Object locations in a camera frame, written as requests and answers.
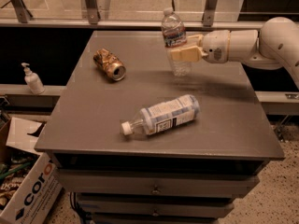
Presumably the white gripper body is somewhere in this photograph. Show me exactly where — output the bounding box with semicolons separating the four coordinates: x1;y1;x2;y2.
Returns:
202;30;230;63

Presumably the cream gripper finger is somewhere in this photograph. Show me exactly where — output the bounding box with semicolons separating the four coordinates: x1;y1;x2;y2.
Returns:
187;34;204;47
170;46;207;63

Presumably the small clear water bottle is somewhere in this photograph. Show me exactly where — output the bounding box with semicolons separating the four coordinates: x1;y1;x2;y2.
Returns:
161;7;192;77

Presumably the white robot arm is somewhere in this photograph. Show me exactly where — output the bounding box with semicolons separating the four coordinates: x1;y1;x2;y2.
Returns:
170;17;299;88

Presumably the large labelled plastic bottle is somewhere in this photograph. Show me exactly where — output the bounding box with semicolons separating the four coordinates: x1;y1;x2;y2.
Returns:
121;94;200;135

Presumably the white pump lotion bottle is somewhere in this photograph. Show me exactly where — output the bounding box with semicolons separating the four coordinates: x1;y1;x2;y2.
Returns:
21;63;45;95

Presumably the crushed gold drink can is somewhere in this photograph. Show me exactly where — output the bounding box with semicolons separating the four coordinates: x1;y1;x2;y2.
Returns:
93;49;126;81

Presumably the grey drawer cabinet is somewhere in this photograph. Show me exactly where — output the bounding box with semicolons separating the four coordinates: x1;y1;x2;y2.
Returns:
36;31;283;224

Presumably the white cardboard box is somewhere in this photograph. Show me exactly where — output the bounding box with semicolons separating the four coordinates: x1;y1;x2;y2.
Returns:
0;118;62;224

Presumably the metal railing frame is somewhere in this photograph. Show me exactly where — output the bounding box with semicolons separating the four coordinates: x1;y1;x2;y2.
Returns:
0;0;274;30

